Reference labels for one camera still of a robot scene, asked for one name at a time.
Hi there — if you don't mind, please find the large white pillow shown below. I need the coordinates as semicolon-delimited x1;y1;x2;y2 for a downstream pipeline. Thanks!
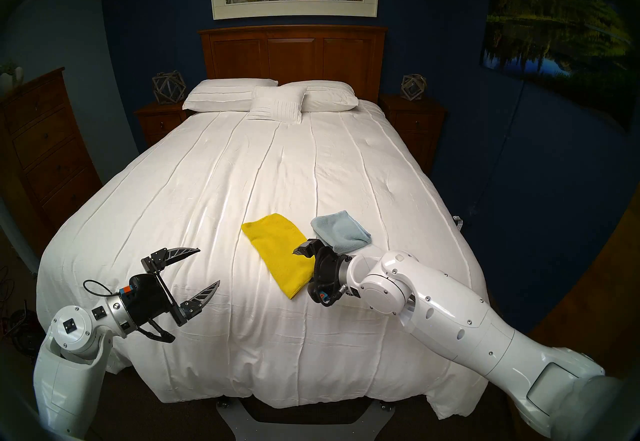
278;80;360;113
182;78;279;113

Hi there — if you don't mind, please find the thin black cable loop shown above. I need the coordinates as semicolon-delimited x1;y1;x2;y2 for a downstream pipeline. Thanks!
82;279;123;299

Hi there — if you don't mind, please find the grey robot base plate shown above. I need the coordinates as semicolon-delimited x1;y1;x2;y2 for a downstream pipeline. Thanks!
216;398;396;441

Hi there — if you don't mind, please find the grey geometric wire ornament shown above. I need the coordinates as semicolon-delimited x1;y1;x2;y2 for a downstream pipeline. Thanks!
400;74;428;101
151;70;187;105

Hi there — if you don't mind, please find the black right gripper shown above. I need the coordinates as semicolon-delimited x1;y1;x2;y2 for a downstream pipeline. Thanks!
292;240;352;307

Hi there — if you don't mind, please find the brown wooden headboard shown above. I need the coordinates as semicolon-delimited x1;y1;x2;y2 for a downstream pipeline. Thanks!
197;25;389;103

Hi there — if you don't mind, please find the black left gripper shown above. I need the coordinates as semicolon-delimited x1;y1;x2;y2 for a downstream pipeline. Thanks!
120;247;221;332

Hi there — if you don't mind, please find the dark wall cable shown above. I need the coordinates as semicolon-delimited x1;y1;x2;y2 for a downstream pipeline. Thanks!
464;83;526;220

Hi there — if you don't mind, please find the bed with white comforter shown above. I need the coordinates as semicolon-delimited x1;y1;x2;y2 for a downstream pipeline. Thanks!
36;99;490;420

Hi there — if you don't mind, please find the light blue hand towel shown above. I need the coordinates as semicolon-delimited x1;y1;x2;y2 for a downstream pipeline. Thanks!
311;210;373;255

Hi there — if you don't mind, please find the small square white pillow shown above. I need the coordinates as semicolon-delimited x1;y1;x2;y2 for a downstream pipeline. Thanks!
246;85;308;125

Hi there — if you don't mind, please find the brown wooden nightstand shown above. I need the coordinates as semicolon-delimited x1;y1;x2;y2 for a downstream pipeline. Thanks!
134;101;193;148
377;94;448;176

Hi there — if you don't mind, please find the brown wooden dresser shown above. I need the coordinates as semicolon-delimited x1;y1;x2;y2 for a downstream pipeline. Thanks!
0;67;103;256

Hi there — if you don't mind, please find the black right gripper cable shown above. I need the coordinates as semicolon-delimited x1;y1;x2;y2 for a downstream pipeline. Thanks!
319;284;352;307

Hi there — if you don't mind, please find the forest lake poster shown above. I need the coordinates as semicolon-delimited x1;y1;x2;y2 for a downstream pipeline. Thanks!
480;0;636;131

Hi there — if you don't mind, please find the yellow hand towel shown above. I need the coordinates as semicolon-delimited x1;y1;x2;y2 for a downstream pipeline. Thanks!
241;213;321;300

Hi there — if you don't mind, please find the black flat cable loop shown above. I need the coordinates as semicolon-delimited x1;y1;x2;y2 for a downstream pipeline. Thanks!
136;323;177;344

